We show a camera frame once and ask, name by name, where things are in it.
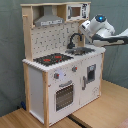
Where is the wooden toy kitchen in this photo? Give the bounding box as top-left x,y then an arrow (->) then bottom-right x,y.
22,2 -> 105,128

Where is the red oven knob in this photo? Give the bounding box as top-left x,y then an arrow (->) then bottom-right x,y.
54,73 -> 59,79
71,66 -> 78,73

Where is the black toy stovetop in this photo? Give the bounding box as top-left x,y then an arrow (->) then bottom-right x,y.
34,53 -> 71,66

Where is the red left oven knob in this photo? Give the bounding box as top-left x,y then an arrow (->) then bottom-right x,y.
54,73 -> 59,79

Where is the red right oven knob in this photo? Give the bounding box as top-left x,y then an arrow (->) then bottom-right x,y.
71,66 -> 78,73

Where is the toy microwave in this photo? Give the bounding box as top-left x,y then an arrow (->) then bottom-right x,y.
66,3 -> 90,21

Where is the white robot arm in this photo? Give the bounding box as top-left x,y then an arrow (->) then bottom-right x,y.
79,14 -> 128,47

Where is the grey toy sink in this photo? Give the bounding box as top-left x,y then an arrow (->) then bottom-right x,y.
65,47 -> 95,55

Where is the toy oven door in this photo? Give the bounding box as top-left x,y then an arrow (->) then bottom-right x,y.
56,84 -> 74,111

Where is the grey range hood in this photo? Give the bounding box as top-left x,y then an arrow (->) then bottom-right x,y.
35,5 -> 64,27

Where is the black toy faucet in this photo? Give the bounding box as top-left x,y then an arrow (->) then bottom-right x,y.
66,32 -> 83,50

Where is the white cabinet door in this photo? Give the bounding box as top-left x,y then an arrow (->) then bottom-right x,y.
80,55 -> 102,106

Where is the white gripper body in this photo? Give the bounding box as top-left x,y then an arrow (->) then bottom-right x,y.
79,20 -> 92,41

